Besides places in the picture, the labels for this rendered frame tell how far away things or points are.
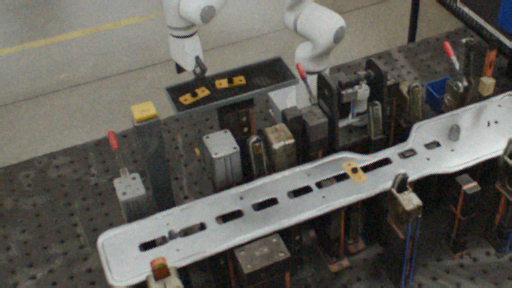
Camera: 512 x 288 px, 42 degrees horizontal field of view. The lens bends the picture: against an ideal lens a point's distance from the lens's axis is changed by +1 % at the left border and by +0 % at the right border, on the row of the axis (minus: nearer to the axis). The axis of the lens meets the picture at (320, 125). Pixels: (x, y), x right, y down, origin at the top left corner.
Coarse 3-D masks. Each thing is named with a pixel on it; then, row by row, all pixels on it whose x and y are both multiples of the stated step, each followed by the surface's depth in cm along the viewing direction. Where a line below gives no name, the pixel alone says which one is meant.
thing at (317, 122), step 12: (300, 108) 195; (312, 108) 195; (312, 120) 190; (324, 120) 190; (312, 132) 191; (324, 132) 193; (312, 144) 194; (324, 144) 196; (312, 156) 198; (324, 156) 201
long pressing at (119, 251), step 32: (416, 128) 199; (448, 128) 199; (480, 128) 199; (320, 160) 188; (416, 160) 189; (448, 160) 189; (480, 160) 189; (224, 192) 179; (256, 192) 179; (320, 192) 179; (352, 192) 179; (128, 224) 170; (160, 224) 171; (192, 224) 171; (224, 224) 171; (256, 224) 171; (288, 224) 171; (128, 256) 163; (160, 256) 163; (192, 256) 163
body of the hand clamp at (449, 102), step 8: (448, 80) 209; (456, 80) 209; (448, 88) 210; (464, 88) 209; (448, 96) 212; (456, 96) 207; (464, 96) 208; (448, 104) 213; (456, 104) 209; (464, 104) 211
